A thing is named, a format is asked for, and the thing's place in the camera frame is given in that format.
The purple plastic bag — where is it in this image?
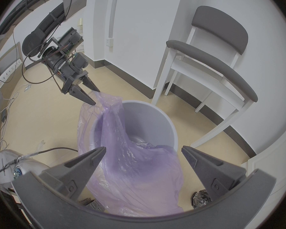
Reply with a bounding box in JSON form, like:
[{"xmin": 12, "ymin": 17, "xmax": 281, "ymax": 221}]
[{"xmin": 77, "ymin": 92, "xmax": 184, "ymax": 216}]

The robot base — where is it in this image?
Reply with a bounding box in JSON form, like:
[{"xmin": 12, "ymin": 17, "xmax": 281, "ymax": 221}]
[{"xmin": 0, "ymin": 149, "xmax": 105, "ymax": 212}]

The white cable duct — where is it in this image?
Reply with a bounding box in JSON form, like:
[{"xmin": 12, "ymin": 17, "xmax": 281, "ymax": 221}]
[{"xmin": 108, "ymin": 0, "xmax": 121, "ymax": 39}]

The white trash bin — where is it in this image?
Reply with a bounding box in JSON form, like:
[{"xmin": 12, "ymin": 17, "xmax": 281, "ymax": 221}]
[{"xmin": 90, "ymin": 100, "xmax": 179, "ymax": 152}]

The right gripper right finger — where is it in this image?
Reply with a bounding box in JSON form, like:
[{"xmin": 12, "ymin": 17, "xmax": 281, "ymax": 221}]
[{"xmin": 181, "ymin": 146, "xmax": 247, "ymax": 201}]

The black plastic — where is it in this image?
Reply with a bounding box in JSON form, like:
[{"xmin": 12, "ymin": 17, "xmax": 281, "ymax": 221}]
[{"xmin": 191, "ymin": 189, "xmax": 214, "ymax": 209}]

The black cable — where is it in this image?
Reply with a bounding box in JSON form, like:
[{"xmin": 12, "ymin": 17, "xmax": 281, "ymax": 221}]
[
  {"xmin": 14, "ymin": 147, "xmax": 78, "ymax": 163},
  {"xmin": 22, "ymin": 40, "xmax": 62, "ymax": 84}
]

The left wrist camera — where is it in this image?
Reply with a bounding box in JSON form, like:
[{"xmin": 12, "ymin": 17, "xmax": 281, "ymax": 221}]
[{"xmin": 70, "ymin": 53, "xmax": 88, "ymax": 70}]

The white chair with grey seat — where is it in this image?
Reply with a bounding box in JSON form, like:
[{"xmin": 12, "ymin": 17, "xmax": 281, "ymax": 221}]
[{"xmin": 151, "ymin": 6, "xmax": 258, "ymax": 156}]

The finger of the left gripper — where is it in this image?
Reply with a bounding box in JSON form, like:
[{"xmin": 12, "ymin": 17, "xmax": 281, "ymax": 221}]
[
  {"xmin": 82, "ymin": 76, "xmax": 101, "ymax": 92},
  {"xmin": 70, "ymin": 84, "xmax": 97, "ymax": 106}
]

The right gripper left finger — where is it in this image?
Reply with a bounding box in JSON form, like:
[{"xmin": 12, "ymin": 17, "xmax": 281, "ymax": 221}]
[{"xmin": 39, "ymin": 146, "xmax": 107, "ymax": 201}]

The white power strip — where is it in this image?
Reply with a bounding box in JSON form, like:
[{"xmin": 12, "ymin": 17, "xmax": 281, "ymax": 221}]
[{"xmin": 0, "ymin": 58, "xmax": 23, "ymax": 88}]

